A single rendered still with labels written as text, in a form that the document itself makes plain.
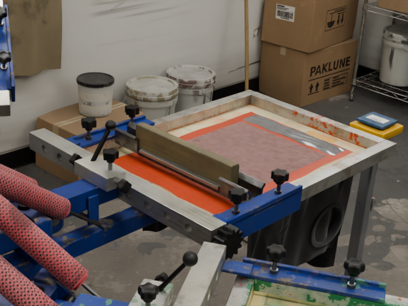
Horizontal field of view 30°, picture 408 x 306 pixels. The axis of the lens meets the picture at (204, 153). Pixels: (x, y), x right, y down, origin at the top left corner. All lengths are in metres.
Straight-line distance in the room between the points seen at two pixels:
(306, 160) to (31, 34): 2.13
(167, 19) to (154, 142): 2.70
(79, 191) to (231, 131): 0.73
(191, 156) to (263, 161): 0.28
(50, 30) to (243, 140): 2.01
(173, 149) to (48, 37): 2.18
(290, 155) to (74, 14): 2.25
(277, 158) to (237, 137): 0.18
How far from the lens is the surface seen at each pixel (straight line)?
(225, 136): 2.34
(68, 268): 1.46
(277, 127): 2.43
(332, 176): 2.09
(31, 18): 4.00
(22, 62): 4.06
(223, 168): 1.93
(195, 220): 1.69
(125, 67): 4.59
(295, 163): 2.21
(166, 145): 2.05
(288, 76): 5.36
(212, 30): 5.06
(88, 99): 4.14
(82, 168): 1.84
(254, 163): 2.18
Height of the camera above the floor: 1.88
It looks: 25 degrees down
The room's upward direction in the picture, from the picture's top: 4 degrees clockwise
